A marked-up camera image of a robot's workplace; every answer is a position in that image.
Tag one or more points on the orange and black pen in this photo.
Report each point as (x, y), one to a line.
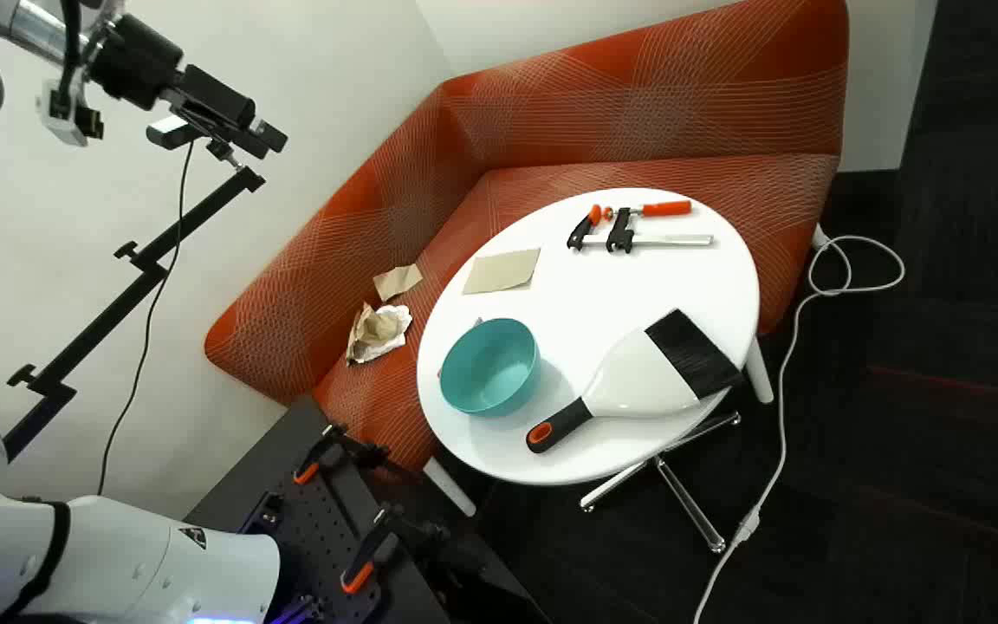
(556, 429)

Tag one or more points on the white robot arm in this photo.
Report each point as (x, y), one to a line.
(109, 563)

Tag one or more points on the light blue bowl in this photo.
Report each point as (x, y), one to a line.
(490, 369)

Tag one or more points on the round white table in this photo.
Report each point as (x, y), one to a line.
(578, 306)

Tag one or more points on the tan napkin on sofa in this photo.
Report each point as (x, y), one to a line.
(397, 282)

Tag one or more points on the crumpled paper on sofa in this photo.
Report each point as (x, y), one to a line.
(378, 330)

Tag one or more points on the orange bar clamp on table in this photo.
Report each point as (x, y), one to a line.
(618, 229)

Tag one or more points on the white folded paper sheet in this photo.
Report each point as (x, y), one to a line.
(635, 381)

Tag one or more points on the black rectangular box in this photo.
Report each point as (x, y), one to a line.
(694, 353)

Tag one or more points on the orange clamp on base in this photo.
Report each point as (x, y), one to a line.
(367, 553)
(314, 454)

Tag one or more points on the orange corner sofa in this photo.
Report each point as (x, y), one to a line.
(736, 106)

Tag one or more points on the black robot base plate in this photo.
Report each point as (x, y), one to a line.
(438, 566)

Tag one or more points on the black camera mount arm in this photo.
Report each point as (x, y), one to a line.
(49, 379)

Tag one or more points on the black camera on mount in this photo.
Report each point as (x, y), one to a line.
(144, 66)

